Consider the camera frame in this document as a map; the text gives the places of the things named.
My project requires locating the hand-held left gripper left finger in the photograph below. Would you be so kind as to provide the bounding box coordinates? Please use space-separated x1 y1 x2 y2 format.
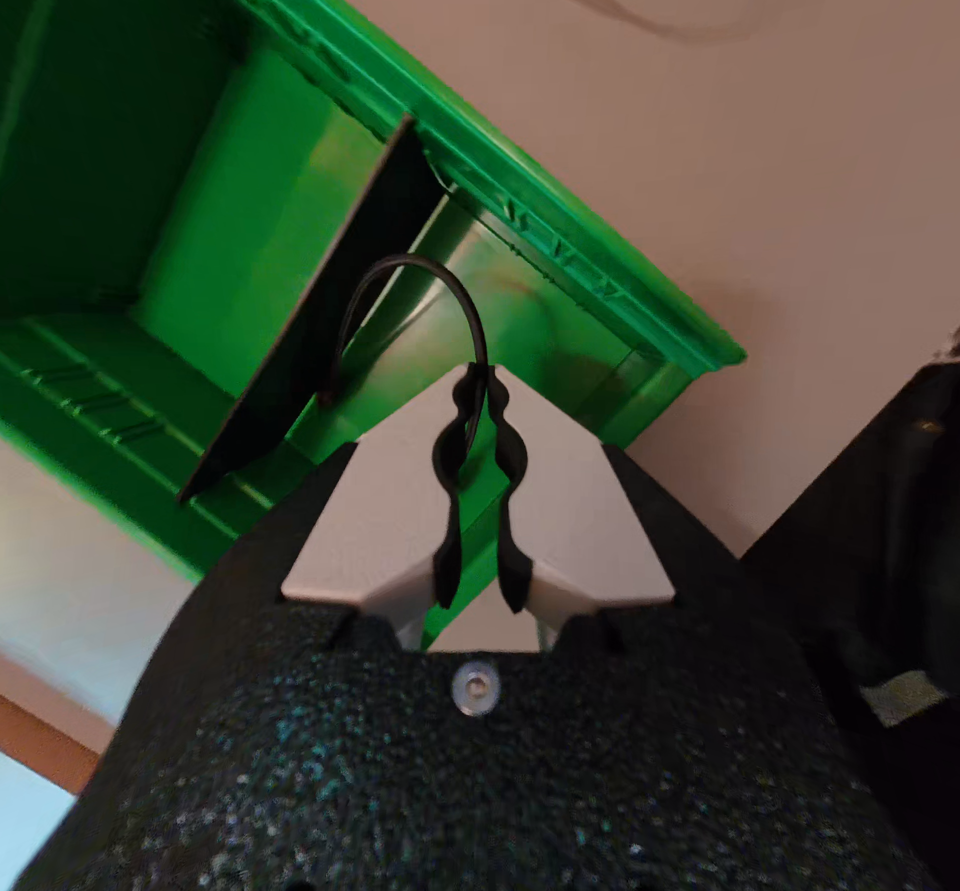
280 362 483 651

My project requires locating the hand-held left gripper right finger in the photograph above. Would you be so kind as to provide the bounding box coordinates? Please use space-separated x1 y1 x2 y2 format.
486 364 678 648

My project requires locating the black usb cable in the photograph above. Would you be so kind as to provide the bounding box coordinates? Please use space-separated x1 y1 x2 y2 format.
322 253 492 472

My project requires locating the green plastic bin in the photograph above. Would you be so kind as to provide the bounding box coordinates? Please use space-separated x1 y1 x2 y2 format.
0 0 747 652

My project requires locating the black bin divider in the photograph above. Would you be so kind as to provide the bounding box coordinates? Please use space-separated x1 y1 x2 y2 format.
178 114 451 506

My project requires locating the dark cloth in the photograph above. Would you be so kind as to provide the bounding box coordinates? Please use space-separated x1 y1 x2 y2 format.
738 336 960 891

